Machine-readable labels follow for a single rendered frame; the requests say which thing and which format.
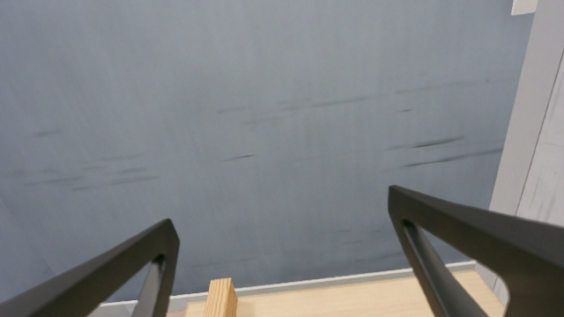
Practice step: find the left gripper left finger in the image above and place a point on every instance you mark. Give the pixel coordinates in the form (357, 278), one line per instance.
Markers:
(80, 291)

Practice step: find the grey panel wall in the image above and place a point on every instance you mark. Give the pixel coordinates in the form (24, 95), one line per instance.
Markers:
(530, 180)

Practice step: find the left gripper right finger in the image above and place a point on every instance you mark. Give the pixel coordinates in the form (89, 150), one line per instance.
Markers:
(525, 254)

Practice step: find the light brown wooden block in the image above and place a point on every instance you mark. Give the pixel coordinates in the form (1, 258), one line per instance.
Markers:
(222, 300)

